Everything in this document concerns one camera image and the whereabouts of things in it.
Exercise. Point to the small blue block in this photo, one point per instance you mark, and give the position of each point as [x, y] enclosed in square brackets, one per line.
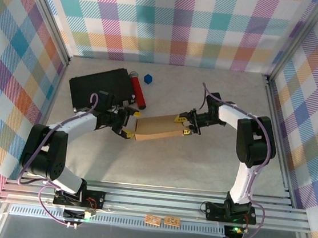
[148, 78]

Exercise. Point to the black carry case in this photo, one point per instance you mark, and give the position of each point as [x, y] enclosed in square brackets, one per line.
[100, 80]

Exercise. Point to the brown cardboard box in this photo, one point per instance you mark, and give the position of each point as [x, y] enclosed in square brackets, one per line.
[155, 127]

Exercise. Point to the red microphone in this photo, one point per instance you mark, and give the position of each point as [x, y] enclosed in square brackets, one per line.
[139, 93]

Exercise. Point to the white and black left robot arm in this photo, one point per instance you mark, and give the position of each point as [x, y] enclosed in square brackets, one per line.
[75, 123]

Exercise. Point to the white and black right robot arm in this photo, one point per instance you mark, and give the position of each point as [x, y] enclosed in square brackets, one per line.
[243, 186]

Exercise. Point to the aluminium frame side rail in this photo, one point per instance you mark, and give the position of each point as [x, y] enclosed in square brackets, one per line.
[277, 118]
[53, 95]

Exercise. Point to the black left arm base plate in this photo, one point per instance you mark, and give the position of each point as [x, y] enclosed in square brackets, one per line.
[95, 199]

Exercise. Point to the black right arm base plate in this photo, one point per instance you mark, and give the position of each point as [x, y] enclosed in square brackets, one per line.
[214, 211]

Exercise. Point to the aluminium frame post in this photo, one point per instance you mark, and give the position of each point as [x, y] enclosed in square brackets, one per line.
[45, 11]
[297, 40]

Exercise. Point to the small orange circuit board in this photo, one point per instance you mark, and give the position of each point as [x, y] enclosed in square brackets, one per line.
[171, 221]

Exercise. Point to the small wooden tags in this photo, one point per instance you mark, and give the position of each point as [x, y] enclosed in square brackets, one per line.
[153, 219]

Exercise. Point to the aluminium frame cross rail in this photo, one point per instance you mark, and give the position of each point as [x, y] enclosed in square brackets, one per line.
[152, 203]

